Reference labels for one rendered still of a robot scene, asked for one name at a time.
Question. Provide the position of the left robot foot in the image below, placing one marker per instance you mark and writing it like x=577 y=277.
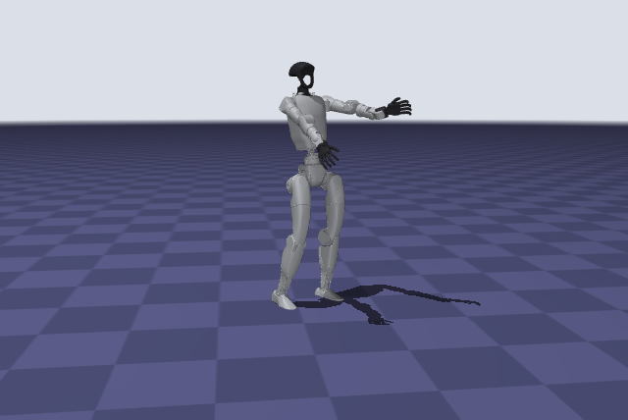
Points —
x=328 y=294

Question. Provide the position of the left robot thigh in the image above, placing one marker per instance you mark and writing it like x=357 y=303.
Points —
x=334 y=204

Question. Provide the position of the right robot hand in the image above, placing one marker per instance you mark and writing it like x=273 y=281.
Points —
x=324 y=150

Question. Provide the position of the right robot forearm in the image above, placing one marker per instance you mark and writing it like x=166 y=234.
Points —
x=310 y=130

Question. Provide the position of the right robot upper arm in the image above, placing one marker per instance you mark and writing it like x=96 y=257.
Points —
x=288 y=107

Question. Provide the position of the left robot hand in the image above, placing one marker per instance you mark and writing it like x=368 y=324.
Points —
x=394 y=108

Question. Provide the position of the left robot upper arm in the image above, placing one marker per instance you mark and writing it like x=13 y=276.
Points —
x=331 y=104

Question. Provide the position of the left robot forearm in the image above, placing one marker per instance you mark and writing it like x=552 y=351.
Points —
x=369 y=112

